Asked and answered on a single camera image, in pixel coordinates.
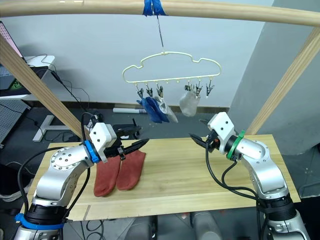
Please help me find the grey sock with blue toe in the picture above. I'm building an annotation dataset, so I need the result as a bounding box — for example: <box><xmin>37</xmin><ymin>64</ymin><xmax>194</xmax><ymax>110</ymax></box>
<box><xmin>154</xmin><ymin>95</ymin><xmax>179</xmax><ymax>124</ymax></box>

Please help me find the light grey sock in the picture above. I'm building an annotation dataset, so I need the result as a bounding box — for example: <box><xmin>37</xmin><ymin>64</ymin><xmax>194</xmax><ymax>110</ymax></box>
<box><xmin>179</xmin><ymin>86</ymin><xmax>202</xmax><ymax>117</ymax></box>

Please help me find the wooden slanted post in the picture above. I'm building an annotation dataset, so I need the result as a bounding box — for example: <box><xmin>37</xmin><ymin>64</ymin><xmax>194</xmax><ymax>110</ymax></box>
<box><xmin>244</xmin><ymin>26</ymin><xmax>320</xmax><ymax>136</ymax></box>
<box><xmin>0</xmin><ymin>32</ymin><xmax>90</xmax><ymax>140</ymax></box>

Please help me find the wooden horizontal rod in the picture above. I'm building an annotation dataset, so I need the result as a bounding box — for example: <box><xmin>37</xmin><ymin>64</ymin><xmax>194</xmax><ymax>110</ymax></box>
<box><xmin>0</xmin><ymin>0</ymin><xmax>320</xmax><ymax>28</ymax></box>

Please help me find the grey perforated board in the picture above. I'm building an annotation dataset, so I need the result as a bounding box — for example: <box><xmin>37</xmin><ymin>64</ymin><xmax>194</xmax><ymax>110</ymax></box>
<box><xmin>0</xmin><ymin>99</ymin><xmax>33</xmax><ymax>149</ymax></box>

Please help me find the white desk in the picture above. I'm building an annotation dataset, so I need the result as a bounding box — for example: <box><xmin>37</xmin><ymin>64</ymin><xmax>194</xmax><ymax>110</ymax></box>
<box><xmin>23</xmin><ymin>55</ymin><xmax>72</xmax><ymax>143</ymax></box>

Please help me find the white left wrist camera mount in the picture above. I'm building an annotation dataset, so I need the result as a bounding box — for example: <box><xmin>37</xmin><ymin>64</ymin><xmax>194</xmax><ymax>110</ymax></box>
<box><xmin>89</xmin><ymin>122</ymin><xmax>118</xmax><ymax>164</ymax></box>

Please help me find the white tube on floor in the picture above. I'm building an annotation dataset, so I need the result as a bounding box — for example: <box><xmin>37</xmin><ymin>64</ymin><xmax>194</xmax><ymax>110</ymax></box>
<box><xmin>112</xmin><ymin>107</ymin><xmax>149</xmax><ymax>115</ymax></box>

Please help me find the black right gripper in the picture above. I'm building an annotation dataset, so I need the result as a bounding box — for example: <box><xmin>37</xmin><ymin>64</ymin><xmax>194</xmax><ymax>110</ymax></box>
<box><xmin>188</xmin><ymin>119</ymin><xmax>221</xmax><ymax>154</ymax></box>

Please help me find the white and black shoe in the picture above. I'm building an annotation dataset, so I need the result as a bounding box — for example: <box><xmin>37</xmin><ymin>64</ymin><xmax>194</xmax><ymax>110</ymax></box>
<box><xmin>0</xmin><ymin>178</ymin><xmax>34</xmax><ymax>203</ymax></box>

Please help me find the green right wrist ring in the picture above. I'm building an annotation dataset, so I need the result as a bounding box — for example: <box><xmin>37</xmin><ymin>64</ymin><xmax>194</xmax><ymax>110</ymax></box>
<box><xmin>225</xmin><ymin>130</ymin><xmax>246</xmax><ymax>161</ymax></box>

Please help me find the cream cloud-shaped clip hanger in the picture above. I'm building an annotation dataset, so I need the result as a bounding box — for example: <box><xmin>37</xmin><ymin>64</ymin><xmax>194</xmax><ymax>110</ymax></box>
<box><xmin>122</xmin><ymin>50</ymin><xmax>222</xmax><ymax>85</ymax></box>

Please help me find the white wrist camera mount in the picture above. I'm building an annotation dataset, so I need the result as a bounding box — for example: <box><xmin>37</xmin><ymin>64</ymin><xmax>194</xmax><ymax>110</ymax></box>
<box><xmin>89</xmin><ymin>122</ymin><xmax>118</xmax><ymax>164</ymax></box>
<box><xmin>207</xmin><ymin>112</ymin><xmax>236</xmax><ymax>154</ymax></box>

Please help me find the blue left wrist ring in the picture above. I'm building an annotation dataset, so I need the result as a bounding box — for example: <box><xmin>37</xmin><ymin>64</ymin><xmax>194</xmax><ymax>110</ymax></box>
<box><xmin>83</xmin><ymin>140</ymin><xmax>99</xmax><ymax>165</ymax></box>

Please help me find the black background cable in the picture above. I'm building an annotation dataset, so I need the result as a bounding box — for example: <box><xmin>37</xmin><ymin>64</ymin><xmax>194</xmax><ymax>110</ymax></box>
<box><xmin>39</xmin><ymin>53</ymin><xmax>91</xmax><ymax>112</ymax></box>

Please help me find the red sock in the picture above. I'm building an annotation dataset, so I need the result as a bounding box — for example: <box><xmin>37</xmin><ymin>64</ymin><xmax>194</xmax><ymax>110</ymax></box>
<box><xmin>93</xmin><ymin>154</ymin><xmax>122</xmax><ymax>199</ymax></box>
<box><xmin>116</xmin><ymin>150</ymin><xmax>147</xmax><ymax>192</ymax></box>

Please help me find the black box with green logo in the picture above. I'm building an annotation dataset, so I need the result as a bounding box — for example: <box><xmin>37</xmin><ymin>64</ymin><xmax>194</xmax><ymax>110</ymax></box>
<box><xmin>0</xmin><ymin>64</ymin><xmax>33</xmax><ymax>100</ymax></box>

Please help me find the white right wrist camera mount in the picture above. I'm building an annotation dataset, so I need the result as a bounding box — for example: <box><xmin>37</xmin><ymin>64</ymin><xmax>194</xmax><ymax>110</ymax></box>
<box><xmin>207</xmin><ymin>112</ymin><xmax>236</xmax><ymax>154</ymax></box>

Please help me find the metal hanger hook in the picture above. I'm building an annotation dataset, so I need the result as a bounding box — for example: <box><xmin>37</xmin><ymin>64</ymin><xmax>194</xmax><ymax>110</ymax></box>
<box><xmin>155</xmin><ymin>13</ymin><xmax>165</xmax><ymax>48</ymax></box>

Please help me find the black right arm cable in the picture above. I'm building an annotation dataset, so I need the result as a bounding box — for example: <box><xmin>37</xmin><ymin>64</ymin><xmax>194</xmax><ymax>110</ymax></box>
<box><xmin>204</xmin><ymin>141</ymin><xmax>262</xmax><ymax>208</ymax></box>

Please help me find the blue tape wrap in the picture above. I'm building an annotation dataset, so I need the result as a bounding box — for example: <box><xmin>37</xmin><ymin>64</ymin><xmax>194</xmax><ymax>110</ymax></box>
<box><xmin>142</xmin><ymin>0</ymin><xmax>166</xmax><ymax>18</ymax></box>

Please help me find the laptop with pink screen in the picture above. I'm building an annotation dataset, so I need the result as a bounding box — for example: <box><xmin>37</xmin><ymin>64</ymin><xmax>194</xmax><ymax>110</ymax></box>
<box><xmin>0</xmin><ymin>20</ymin><xmax>27</xmax><ymax>64</ymax></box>

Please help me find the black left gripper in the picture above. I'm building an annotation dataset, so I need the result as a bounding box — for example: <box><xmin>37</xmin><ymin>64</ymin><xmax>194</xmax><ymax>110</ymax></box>
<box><xmin>103</xmin><ymin>126</ymin><xmax>151</xmax><ymax>161</ymax></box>

